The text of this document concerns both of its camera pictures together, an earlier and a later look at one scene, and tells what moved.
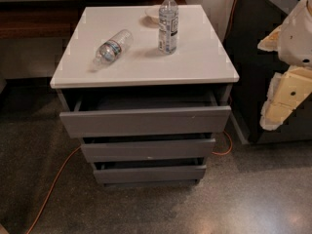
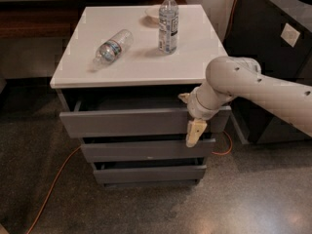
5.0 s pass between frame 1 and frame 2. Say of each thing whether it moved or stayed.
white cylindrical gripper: moved
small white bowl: stayed
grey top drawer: stayed
